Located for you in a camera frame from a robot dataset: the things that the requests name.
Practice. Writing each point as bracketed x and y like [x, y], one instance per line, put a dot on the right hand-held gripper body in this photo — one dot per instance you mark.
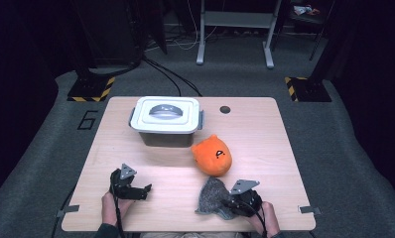
[248, 203]

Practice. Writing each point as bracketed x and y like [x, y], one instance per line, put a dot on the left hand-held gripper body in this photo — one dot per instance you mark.
[122, 190]

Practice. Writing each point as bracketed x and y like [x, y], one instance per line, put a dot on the grey fluffy cloth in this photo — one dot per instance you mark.
[212, 196]

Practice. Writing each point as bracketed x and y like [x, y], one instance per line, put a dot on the orange plush toy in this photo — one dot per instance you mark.
[212, 162]

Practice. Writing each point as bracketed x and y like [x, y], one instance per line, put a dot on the grey translucent storage box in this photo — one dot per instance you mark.
[167, 139]

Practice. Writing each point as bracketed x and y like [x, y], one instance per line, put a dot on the white box lid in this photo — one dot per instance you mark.
[167, 124]

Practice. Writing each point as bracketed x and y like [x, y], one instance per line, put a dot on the person's left hand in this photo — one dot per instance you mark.
[111, 211]

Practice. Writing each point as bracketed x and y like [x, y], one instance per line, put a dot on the person's right hand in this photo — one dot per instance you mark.
[268, 221]

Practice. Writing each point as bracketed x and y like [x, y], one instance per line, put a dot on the black striped stand base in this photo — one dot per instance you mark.
[89, 89]
[309, 90]

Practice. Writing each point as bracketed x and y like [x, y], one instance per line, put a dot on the dark equipment cart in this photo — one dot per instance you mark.
[112, 33]

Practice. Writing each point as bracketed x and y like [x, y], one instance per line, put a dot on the white metal stand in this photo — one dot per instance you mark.
[238, 20]

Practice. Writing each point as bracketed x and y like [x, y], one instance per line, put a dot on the dark side table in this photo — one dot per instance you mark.
[301, 23]

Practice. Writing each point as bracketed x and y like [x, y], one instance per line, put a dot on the small colourful clutter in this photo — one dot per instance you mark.
[304, 10]

